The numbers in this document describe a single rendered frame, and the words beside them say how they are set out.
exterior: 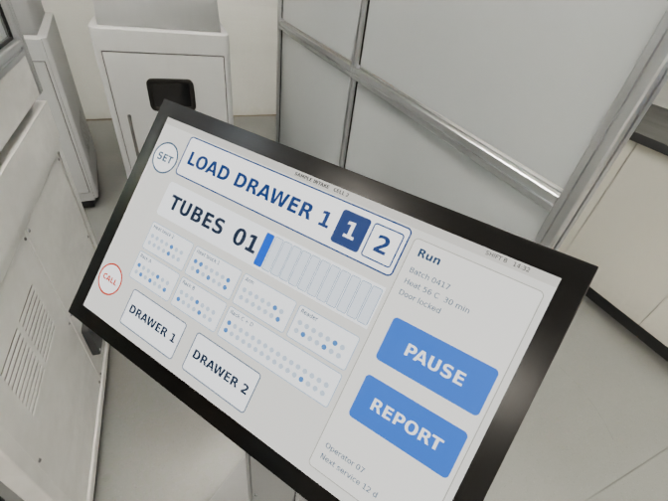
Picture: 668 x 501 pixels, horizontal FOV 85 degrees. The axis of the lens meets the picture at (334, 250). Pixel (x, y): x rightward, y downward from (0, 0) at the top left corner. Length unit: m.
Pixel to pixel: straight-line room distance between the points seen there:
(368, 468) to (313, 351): 0.12
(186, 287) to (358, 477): 0.27
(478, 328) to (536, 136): 0.65
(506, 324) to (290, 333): 0.20
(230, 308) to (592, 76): 0.75
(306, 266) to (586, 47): 0.69
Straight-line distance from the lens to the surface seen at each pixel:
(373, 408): 0.37
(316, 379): 0.38
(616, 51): 0.87
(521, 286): 0.35
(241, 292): 0.42
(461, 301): 0.35
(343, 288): 0.37
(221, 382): 0.44
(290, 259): 0.39
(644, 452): 2.05
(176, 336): 0.47
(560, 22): 0.94
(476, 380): 0.36
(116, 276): 0.54
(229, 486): 1.42
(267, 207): 0.41
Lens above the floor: 1.37
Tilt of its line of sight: 39 degrees down
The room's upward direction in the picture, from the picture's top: 9 degrees clockwise
